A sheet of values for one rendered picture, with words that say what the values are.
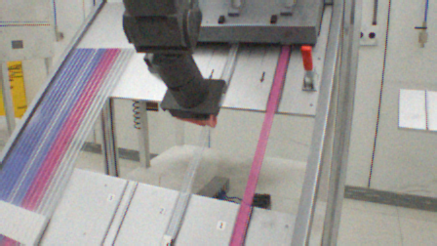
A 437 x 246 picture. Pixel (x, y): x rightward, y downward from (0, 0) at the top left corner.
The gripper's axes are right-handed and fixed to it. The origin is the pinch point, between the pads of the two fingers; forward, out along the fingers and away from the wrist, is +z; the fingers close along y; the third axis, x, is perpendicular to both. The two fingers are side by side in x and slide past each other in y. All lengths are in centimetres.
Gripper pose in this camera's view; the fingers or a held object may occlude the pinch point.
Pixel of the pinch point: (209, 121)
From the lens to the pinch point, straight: 62.3
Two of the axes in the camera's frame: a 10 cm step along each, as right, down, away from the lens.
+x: -2.8, 8.6, -4.4
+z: 2.8, 5.1, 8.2
